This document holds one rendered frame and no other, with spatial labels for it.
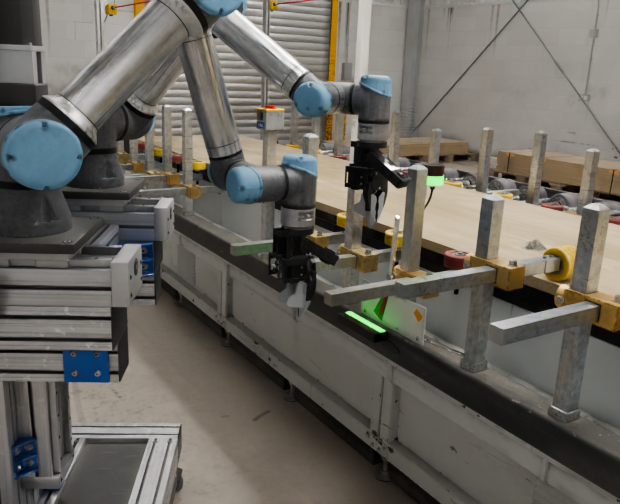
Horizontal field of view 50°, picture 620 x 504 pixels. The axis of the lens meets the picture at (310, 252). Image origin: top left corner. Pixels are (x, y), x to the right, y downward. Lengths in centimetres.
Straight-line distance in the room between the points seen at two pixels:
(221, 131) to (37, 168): 42
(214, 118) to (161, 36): 26
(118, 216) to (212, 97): 51
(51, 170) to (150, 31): 29
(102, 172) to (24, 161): 64
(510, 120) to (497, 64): 90
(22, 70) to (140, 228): 49
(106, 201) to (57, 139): 65
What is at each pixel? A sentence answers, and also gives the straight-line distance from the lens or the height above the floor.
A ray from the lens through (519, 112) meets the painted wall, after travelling 1065.
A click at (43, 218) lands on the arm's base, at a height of 107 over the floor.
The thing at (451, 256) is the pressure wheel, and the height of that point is 91.
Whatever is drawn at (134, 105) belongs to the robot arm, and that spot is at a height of 124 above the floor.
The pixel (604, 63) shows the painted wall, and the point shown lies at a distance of 988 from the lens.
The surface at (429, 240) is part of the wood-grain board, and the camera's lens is 191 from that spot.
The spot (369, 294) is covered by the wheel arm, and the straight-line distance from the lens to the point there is 159.
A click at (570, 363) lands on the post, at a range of 141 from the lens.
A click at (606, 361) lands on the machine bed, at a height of 76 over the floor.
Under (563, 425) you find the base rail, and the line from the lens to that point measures 144.
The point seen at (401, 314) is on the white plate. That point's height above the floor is 76.
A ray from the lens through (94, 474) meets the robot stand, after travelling 210.
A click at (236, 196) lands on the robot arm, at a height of 111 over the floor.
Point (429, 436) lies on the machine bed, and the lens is 218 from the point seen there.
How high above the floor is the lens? 136
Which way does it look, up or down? 16 degrees down
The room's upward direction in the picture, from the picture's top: 2 degrees clockwise
